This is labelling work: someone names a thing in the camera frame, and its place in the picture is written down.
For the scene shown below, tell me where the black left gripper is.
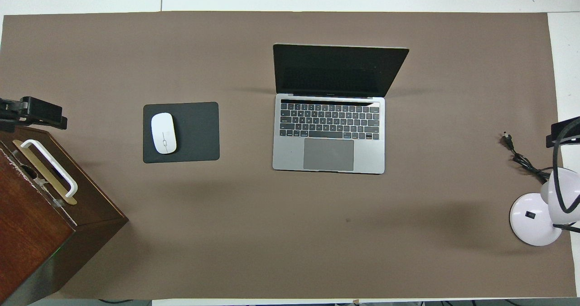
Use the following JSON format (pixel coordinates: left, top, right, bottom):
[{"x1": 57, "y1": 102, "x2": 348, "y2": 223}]
[{"x1": 0, "y1": 96, "x2": 68, "y2": 133}]

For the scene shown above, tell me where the silver laptop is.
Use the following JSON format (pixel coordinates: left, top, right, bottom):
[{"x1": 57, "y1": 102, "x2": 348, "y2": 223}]
[{"x1": 272, "y1": 43, "x2": 410, "y2": 175}]

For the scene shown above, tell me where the white desk lamp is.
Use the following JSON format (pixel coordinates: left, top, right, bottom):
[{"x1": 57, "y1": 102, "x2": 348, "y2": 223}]
[{"x1": 510, "y1": 167, "x2": 580, "y2": 247}]

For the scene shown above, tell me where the brown wooden box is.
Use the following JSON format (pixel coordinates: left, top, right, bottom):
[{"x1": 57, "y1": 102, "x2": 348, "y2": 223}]
[{"x1": 0, "y1": 121, "x2": 129, "y2": 306}]

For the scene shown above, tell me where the white computer mouse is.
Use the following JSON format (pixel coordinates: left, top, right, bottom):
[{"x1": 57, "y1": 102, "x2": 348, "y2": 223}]
[{"x1": 150, "y1": 112, "x2": 178, "y2": 155}]

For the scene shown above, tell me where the black mouse pad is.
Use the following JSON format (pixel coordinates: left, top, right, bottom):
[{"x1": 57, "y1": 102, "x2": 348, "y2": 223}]
[{"x1": 143, "y1": 101, "x2": 221, "y2": 164}]

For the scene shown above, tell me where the brown table mat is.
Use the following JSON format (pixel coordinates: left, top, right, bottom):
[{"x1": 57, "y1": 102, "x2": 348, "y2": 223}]
[{"x1": 0, "y1": 11, "x2": 577, "y2": 300}]

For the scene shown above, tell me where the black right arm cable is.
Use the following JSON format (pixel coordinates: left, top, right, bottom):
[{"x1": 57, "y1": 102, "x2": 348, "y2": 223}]
[{"x1": 553, "y1": 117, "x2": 580, "y2": 214}]

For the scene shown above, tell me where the gold handle plate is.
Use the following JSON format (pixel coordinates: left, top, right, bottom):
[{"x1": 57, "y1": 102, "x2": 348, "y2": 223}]
[{"x1": 12, "y1": 139, "x2": 77, "y2": 205}]

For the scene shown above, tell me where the white box handle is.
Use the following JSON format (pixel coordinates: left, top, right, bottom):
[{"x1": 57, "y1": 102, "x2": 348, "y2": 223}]
[{"x1": 20, "y1": 139, "x2": 78, "y2": 198}]

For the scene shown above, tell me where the black lamp power cable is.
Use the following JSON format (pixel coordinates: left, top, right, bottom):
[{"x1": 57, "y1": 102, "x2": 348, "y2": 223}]
[{"x1": 502, "y1": 132, "x2": 556, "y2": 183}]

